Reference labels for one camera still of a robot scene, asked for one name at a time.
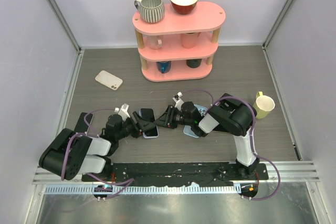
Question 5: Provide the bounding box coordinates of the white slotted cable duct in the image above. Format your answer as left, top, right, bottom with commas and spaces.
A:
44, 183, 241, 195

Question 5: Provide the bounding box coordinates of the pink cup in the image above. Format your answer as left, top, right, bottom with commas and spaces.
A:
181, 33, 200, 49

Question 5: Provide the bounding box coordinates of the yellow mug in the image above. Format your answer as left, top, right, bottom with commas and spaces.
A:
253, 91, 275, 120

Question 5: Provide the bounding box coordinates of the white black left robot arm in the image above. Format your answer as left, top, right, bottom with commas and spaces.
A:
39, 112, 156, 182

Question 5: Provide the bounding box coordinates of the blue mug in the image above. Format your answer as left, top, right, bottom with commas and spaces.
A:
156, 61, 171, 74

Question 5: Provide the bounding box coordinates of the grey striped mug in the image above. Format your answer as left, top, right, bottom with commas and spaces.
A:
134, 0, 165, 24

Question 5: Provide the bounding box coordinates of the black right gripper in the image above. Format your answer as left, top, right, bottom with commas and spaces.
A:
155, 105, 193, 130

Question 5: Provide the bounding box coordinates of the black cup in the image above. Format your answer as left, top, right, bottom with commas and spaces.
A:
186, 59, 202, 68

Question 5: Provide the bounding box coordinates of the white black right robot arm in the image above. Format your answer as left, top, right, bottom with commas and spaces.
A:
154, 93, 260, 179

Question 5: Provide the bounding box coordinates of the red white bowl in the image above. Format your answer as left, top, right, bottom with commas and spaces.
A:
170, 0, 198, 15

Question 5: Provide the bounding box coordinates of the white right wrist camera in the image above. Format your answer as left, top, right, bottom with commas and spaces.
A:
173, 92, 184, 111

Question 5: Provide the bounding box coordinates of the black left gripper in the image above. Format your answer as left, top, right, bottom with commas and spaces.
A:
116, 112, 155, 141

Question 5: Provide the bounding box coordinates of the aluminium front rail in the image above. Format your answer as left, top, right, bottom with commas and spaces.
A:
33, 160, 320, 184

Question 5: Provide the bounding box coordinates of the light blue phone case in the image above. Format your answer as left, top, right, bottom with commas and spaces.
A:
183, 104, 207, 138

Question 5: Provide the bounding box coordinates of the beige phone case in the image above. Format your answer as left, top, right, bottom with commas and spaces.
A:
95, 70, 123, 90

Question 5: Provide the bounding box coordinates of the lavender phone case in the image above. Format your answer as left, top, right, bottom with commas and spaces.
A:
139, 108, 159, 138

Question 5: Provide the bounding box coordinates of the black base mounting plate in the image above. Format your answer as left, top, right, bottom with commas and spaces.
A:
96, 162, 269, 187

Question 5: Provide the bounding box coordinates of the pink three-tier shelf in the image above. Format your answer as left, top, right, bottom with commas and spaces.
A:
132, 2, 226, 82

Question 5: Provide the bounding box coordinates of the black gold smartphone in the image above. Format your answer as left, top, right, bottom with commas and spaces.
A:
212, 125, 229, 134

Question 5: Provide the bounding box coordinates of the pale pink mug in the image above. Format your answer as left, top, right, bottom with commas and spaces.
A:
146, 36, 163, 50

